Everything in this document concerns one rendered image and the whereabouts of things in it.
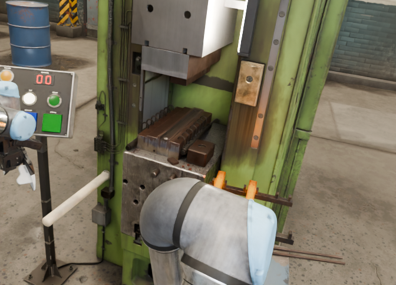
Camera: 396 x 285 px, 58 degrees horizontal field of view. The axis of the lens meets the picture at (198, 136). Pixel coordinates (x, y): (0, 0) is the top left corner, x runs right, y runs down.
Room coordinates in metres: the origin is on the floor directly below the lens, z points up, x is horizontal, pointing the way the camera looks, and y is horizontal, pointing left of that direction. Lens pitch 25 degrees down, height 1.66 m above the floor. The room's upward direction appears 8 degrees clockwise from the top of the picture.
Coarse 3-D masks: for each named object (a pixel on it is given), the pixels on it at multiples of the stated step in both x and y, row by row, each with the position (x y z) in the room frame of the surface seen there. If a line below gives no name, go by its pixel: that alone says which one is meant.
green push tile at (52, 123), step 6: (48, 114) 1.34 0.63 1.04; (54, 114) 1.35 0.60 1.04; (42, 120) 1.33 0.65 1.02; (48, 120) 1.33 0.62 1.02; (54, 120) 1.33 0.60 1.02; (60, 120) 1.34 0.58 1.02; (42, 126) 1.31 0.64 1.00; (48, 126) 1.32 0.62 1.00; (54, 126) 1.32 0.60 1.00; (60, 126) 1.33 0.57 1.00; (60, 132) 1.32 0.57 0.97
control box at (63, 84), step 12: (0, 72) 1.40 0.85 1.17; (12, 72) 1.41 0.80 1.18; (24, 72) 1.42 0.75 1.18; (36, 72) 1.42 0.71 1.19; (48, 72) 1.43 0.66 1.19; (60, 72) 1.44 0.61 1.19; (72, 72) 1.45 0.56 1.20; (24, 84) 1.39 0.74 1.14; (36, 84) 1.40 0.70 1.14; (48, 84) 1.41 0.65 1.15; (60, 84) 1.42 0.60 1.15; (72, 84) 1.43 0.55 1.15; (36, 96) 1.37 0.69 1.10; (48, 96) 1.38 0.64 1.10; (60, 96) 1.39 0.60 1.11; (72, 96) 1.41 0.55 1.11; (24, 108) 1.34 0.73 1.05; (36, 108) 1.35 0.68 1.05; (48, 108) 1.36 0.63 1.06; (60, 108) 1.37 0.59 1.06; (72, 108) 1.40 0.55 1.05; (72, 120) 1.40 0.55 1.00; (36, 132) 1.30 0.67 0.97; (48, 132) 1.31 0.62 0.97; (72, 132) 1.39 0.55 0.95
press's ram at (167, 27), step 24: (144, 0) 1.38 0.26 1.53; (168, 0) 1.36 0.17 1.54; (192, 0) 1.33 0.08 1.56; (216, 0) 1.39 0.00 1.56; (144, 24) 1.38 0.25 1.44; (168, 24) 1.35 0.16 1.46; (192, 24) 1.32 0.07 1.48; (216, 24) 1.43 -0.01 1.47; (168, 48) 1.35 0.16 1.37; (192, 48) 1.32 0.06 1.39; (216, 48) 1.47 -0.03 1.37
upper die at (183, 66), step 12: (144, 48) 1.38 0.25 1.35; (156, 48) 1.37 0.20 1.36; (144, 60) 1.38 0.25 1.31; (156, 60) 1.36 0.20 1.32; (168, 60) 1.35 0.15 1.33; (180, 60) 1.33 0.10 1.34; (192, 60) 1.36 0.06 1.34; (204, 60) 1.50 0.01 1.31; (216, 60) 1.67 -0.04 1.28; (156, 72) 1.37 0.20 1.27; (168, 72) 1.35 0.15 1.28; (180, 72) 1.33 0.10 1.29; (192, 72) 1.37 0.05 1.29
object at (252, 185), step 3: (252, 180) 1.17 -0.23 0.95; (249, 183) 1.15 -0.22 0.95; (252, 183) 1.15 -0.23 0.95; (255, 183) 1.16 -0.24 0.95; (249, 186) 1.13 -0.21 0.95; (252, 186) 1.13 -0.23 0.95; (255, 186) 1.14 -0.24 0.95; (249, 189) 1.11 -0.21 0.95; (252, 189) 1.11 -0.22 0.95; (255, 189) 1.12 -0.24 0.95; (249, 192) 1.09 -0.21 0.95; (252, 192) 1.09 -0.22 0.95; (246, 195) 1.07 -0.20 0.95; (249, 195) 1.07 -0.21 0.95; (252, 195) 1.07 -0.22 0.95; (249, 198) 1.05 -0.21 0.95; (252, 198) 1.05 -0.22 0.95
